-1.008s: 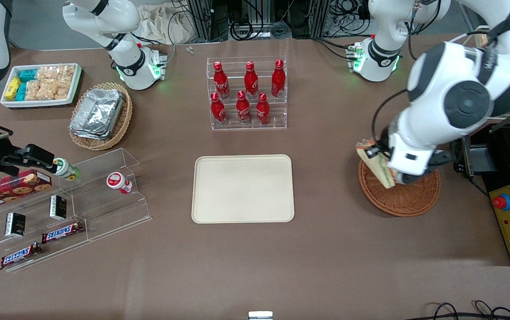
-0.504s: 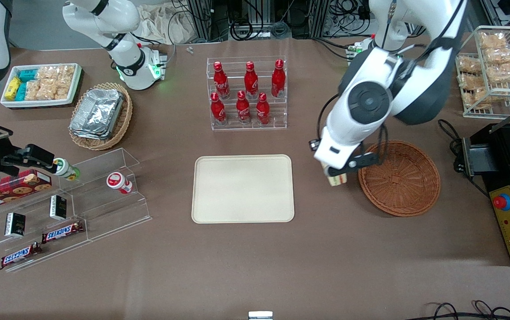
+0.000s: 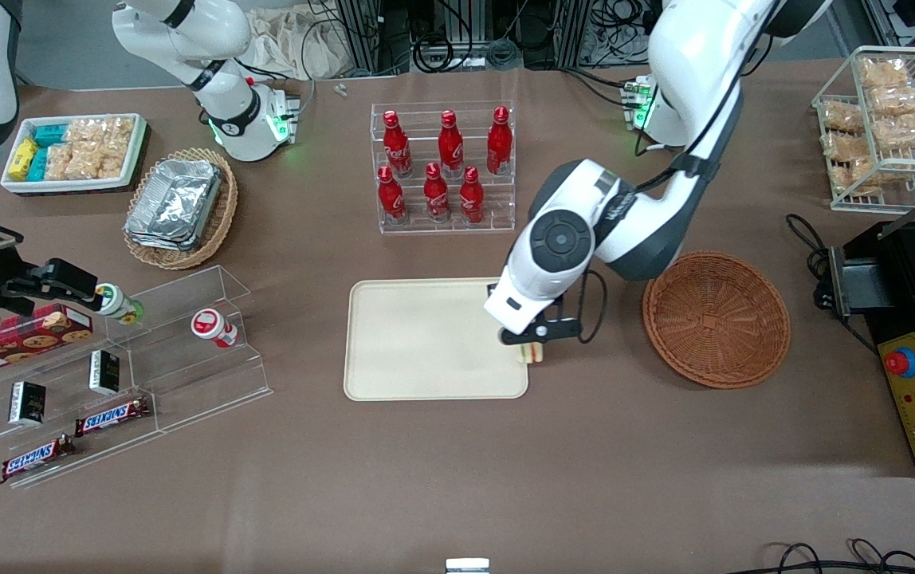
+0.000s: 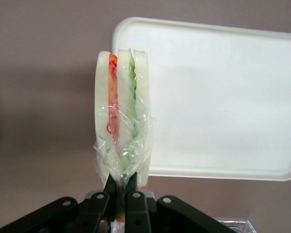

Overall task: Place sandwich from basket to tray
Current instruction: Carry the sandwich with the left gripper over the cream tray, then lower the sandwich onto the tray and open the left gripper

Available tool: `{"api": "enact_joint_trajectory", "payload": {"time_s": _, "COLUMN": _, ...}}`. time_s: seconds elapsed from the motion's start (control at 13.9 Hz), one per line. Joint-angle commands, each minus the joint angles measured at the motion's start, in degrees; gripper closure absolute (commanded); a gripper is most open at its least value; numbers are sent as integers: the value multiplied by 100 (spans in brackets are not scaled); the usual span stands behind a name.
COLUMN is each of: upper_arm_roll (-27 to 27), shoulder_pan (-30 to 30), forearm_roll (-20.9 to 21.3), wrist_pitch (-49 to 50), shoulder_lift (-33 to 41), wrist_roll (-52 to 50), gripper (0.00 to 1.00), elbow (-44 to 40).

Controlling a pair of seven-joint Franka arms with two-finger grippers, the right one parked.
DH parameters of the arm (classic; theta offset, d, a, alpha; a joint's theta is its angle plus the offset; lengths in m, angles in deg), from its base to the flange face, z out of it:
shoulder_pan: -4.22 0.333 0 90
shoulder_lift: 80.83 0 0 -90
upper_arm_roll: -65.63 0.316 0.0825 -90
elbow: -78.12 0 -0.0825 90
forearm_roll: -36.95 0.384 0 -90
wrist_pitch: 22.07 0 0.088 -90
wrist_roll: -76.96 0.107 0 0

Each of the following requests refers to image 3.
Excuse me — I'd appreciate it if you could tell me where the beige cloth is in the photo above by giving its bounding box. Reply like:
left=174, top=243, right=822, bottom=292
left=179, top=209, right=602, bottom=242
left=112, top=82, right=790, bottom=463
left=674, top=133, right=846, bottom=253
left=246, top=8, right=355, bottom=81

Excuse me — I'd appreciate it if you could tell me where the clear acrylic bottle rack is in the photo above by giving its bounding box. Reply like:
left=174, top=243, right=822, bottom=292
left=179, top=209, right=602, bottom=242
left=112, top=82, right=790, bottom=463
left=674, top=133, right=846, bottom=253
left=370, top=101, right=516, bottom=234

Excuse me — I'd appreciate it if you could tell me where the cream plastic tray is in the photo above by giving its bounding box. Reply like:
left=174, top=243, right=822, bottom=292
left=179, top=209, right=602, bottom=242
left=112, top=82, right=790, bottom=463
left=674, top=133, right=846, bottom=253
left=344, top=277, right=530, bottom=401

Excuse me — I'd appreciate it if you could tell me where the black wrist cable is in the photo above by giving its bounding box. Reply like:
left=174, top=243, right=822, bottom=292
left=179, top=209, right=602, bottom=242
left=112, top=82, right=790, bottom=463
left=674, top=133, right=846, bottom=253
left=575, top=267, right=610, bottom=345

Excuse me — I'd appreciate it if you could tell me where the red plaid cookie box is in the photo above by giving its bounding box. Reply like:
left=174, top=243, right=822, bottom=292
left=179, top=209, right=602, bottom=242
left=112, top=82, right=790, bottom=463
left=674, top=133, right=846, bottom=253
left=0, top=303, right=94, bottom=379

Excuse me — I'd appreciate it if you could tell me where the brown round wicker basket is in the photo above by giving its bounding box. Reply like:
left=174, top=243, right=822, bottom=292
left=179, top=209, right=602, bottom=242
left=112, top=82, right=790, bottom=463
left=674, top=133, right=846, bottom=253
left=642, top=251, right=791, bottom=390

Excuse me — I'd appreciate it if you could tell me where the Snickers chocolate bar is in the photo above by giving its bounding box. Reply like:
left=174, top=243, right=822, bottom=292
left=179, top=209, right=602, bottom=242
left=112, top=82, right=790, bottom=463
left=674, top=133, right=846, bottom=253
left=75, top=396, right=151, bottom=438
left=1, top=434, right=76, bottom=484

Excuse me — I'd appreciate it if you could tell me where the black appliance cable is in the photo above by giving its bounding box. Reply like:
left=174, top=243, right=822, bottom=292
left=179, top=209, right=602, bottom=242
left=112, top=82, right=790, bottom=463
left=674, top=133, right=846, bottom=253
left=784, top=214, right=834, bottom=312

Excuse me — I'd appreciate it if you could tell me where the yellow snack packet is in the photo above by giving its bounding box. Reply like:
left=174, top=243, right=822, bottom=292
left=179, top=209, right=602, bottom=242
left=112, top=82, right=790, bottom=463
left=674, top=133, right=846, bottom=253
left=8, top=137, right=40, bottom=181

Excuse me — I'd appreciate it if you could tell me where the white rectangular snack tray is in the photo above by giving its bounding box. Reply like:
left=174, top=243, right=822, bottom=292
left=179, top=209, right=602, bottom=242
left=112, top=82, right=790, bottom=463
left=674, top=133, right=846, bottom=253
left=0, top=113, right=147, bottom=195

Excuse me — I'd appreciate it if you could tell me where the red cola bottle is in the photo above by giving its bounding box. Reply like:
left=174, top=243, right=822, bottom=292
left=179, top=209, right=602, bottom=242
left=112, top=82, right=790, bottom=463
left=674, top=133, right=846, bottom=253
left=438, top=110, right=465, bottom=178
left=423, top=163, right=452, bottom=223
left=458, top=166, right=485, bottom=224
left=383, top=110, right=414, bottom=178
left=377, top=166, right=406, bottom=224
left=486, top=106, right=513, bottom=176

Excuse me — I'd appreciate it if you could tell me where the small green labelled bottle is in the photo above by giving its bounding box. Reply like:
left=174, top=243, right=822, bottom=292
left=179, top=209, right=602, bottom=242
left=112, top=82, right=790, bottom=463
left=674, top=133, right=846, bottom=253
left=95, top=283, right=144, bottom=325

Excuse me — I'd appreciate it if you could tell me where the black base cable bundle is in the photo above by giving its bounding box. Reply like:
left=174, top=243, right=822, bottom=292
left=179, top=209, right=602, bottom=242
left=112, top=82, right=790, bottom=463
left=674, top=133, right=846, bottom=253
left=557, top=65, right=642, bottom=108

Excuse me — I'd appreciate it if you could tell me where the bagged fried snack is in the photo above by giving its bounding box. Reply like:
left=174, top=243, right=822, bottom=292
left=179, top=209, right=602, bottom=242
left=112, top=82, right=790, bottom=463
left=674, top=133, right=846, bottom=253
left=828, top=157, right=881, bottom=196
left=858, top=57, right=911, bottom=88
left=823, top=130, right=877, bottom=163
left=868, top=84, right=915, bottom=116
left=820, top=101, right=865, bottom=134
left=872, top=112, right=915, bottom=151

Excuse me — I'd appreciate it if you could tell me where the black looped floor cable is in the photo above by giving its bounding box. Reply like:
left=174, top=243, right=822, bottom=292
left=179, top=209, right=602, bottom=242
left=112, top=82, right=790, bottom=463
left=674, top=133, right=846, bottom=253
left=744, top=539, right=915, bottom=574

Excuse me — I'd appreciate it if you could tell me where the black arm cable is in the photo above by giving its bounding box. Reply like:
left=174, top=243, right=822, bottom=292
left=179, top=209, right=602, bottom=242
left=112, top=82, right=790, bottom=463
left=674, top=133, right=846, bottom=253
left=637, top=0, right=781, bottom=192

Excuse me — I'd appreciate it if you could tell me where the small black box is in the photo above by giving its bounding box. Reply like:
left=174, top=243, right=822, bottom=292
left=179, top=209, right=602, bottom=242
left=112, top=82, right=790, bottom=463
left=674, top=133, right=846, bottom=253
left=9, top=381, right=47, bottom=427
left=89, top=349, right=120, bottom=396

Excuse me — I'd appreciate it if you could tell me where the black table appliance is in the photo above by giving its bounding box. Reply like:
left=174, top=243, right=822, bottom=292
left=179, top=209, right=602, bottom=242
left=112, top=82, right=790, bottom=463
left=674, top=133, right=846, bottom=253
left=828, top=219, right=915, bottom=340

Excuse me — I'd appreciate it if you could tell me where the small red labelled bottle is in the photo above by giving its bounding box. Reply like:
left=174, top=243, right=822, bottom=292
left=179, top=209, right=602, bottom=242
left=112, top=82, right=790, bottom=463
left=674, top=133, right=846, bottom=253
left=190, top=309, right=239, bottom=349

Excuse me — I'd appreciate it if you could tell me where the clear bag of crackers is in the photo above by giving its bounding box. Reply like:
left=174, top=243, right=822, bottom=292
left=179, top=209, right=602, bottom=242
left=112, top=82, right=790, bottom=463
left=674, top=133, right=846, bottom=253
left=67, top=143, right=104, bottom=180
left=45, top=143, right=74, bottom=181
left=65, top=120, right=106, bottom=146
left=103, top=118, right=136, bottom=157

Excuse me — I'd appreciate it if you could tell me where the clear acrylic step shelf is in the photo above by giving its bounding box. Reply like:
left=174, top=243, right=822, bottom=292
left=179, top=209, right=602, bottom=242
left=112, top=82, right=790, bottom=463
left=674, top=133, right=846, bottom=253
left=0, top=319, right=163, bottom=489
left=119, top=265, right=273, bottom=435

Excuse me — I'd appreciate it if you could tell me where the aluminium foil container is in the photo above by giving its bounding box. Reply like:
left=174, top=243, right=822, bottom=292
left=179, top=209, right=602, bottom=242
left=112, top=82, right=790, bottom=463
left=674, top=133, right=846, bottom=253
left=124, top=158, right=224, bottom=252

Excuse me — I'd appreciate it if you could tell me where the coiled black cable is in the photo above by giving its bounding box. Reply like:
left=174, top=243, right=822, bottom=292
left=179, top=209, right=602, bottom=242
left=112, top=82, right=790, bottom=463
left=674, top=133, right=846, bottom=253
left=414, top=33, right=456, bottom=74

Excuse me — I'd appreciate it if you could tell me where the white wire rack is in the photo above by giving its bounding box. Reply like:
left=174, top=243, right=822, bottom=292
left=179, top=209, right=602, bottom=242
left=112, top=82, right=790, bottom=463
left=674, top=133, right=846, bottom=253
left=812, top=45, right=915, bottom=214

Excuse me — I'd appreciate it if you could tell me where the light oval wicker basket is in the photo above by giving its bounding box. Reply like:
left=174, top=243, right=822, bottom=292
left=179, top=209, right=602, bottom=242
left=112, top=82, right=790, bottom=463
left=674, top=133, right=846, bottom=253
left=123, top=147, right=238, bottom=270

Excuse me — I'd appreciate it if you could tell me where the coiled grey cable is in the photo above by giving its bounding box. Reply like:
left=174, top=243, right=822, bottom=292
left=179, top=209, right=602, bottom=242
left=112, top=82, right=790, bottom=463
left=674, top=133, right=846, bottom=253
left=485, top=38, right=520, bottom=69

